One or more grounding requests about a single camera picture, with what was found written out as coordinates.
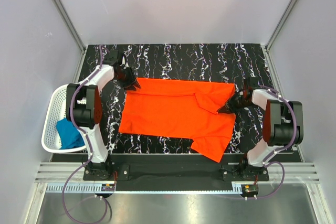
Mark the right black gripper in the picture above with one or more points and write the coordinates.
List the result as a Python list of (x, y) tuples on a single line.
[(226, 109)]

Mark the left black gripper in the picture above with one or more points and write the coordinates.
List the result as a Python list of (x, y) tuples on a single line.
[(132, 80)]

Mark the orange t-shirt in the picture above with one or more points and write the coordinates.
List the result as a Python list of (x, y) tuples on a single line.
[(181, 109)]

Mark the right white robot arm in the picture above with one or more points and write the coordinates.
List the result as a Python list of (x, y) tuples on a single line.
[(282, 122)]

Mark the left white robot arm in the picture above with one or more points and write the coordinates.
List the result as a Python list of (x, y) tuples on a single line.
[(84, 106)]

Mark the blue t-shirt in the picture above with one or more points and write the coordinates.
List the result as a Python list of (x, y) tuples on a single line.
[(70, 137)]

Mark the white plastic laundry basket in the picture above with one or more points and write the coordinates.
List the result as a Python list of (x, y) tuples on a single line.
[(50, 140)]

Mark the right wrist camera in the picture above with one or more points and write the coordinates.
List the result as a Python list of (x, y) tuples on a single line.
[(251, 83)]

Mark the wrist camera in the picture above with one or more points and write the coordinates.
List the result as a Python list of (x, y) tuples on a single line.
[(115, 58), (251, 83)]

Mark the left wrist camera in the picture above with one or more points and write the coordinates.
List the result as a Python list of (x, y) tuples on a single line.
[(115, 58)]

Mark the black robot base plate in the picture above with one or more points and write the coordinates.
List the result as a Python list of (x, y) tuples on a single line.
[(190, 170)]

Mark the slotted cable duct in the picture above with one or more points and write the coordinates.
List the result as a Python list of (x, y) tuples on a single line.
[(123, 188)]

